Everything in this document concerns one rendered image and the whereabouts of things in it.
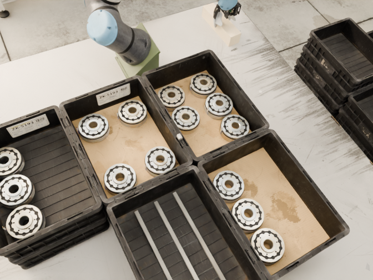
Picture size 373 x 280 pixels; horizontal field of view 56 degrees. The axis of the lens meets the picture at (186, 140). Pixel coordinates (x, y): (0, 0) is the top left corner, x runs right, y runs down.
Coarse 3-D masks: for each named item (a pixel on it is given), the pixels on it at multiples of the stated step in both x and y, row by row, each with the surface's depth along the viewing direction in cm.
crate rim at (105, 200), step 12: (120, 84) 123; (144, 84) 123; (84, 96) 119; (60, 108) 115; (156, 108) 119; (72, 132) 111; (180, 144) 114; (84, 156) 107; (180, 168) 108; (96, 180) 105; (156, 180) 105; (132, 192) 103
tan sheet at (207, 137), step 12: (204, 72) 141; (168, 84) 137; (180, 84) 137; (192, 96) 135; (204, 120) 130; (216, 120) 130; (204, 132) 127; (216, 132) 127; (192, 144) 124; (204, 144) 124; (216, 144) 125
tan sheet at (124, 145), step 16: (96, 112) 128; (112, 112) 128; (112, 128) 125; (128, 128) 125; (144, 128) 126; (96, 144) 121; (112, 144) 121; (128, 144) 122; (144, 144) 122; (160, 144) 123; (96, 160) 118; (112, 160) 118; (128, 160) 119; (160, 160) 120; (176, 160) 120; (144, 176) 116
